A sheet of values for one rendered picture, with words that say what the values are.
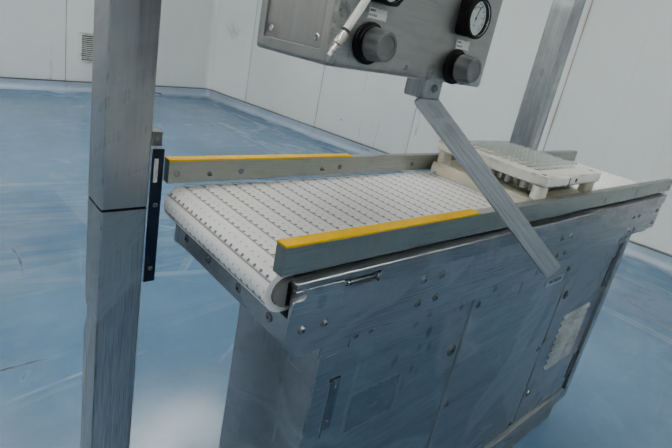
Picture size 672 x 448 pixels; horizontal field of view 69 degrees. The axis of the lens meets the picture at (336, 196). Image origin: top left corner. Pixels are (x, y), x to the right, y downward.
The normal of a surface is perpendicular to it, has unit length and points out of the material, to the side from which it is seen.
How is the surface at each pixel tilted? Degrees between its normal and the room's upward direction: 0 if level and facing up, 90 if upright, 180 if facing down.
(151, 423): 0
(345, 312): 90
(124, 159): 90
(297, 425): 90
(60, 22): 90
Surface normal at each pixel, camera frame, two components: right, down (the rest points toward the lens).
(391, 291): 0.65, 0.36
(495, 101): -0.65, 0.12
